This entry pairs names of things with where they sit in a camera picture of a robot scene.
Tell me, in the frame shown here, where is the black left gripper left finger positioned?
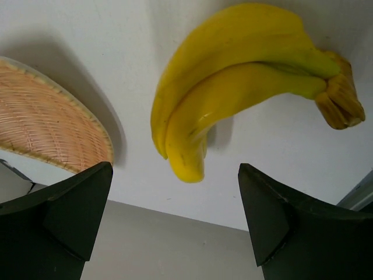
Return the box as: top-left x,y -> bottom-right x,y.
1,162 -> 113,279

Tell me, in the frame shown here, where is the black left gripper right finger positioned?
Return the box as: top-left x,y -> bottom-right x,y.
238,163 -> 372,279

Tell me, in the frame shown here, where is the yellow fake banana bunch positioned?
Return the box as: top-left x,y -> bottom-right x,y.
150,3 -> 365,183

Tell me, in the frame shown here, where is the woven triangular fruit basket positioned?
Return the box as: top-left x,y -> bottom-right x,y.
1,57 -> 114,173

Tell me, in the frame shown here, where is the aluminium left side rail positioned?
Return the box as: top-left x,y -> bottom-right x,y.
337,171 -> 373,213

